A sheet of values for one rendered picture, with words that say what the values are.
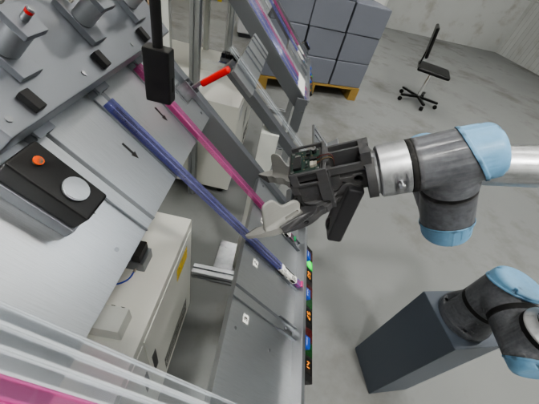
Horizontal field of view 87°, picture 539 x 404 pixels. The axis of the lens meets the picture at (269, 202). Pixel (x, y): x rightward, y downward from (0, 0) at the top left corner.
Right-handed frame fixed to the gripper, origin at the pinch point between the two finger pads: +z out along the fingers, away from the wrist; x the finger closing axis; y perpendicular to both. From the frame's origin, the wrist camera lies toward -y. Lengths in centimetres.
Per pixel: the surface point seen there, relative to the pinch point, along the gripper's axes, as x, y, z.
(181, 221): -19.2, -17.6, 33.3
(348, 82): -301, -104, -27
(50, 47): 6.2, 30.4, 8.5
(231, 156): -19.0, -0.5, 8.9
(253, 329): 14.9, -14.1, 3.2
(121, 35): -5.0, 28.6, 8.0
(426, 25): -856, -239, -253
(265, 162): -46, -21, 12
